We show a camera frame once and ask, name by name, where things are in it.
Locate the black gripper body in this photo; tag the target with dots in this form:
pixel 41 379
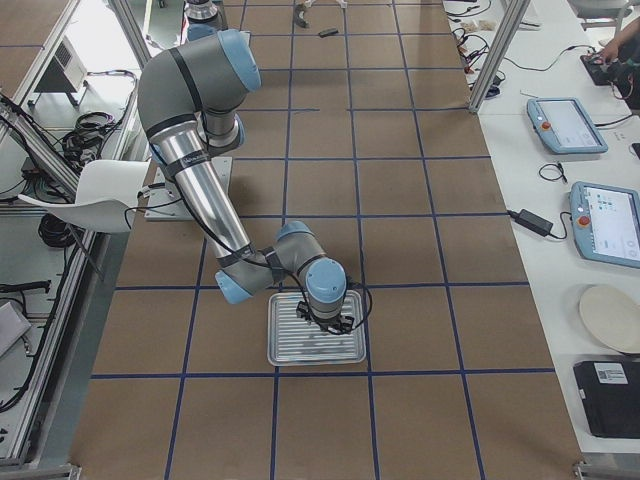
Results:
pixel 336 326

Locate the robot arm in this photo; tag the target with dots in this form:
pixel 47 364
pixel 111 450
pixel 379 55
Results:
pixel 201 11
pixel 187 101

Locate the metal tray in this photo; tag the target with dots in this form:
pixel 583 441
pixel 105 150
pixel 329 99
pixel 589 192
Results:
pixel 292 341

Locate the black power adapter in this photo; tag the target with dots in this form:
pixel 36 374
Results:
pixel 531 221

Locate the beige plate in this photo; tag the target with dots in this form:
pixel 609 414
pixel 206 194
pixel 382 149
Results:
pixel 611 317

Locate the white chair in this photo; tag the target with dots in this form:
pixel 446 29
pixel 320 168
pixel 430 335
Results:
pixel 105 197

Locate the black box with label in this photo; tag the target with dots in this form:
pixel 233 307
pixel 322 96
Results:
pixel 609 391

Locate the near teach pendant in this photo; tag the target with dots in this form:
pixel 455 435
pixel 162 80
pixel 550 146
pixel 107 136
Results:
pixel 605 223

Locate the teach pendant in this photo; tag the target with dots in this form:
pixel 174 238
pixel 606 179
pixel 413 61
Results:
pixel 605 223
pixel 564 126

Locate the black brake pad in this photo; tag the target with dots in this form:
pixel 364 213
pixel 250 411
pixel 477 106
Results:
pixel 328 32

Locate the far teach pendant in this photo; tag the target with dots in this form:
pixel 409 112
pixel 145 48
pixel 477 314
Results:
pixel 564 126

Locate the olive brake shoe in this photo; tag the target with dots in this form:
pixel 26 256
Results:
pixel 299 18

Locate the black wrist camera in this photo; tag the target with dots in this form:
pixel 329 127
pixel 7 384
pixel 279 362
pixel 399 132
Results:
pixel 302 311

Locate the aluminium frame post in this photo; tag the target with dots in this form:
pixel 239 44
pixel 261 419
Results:
pixel 508 26

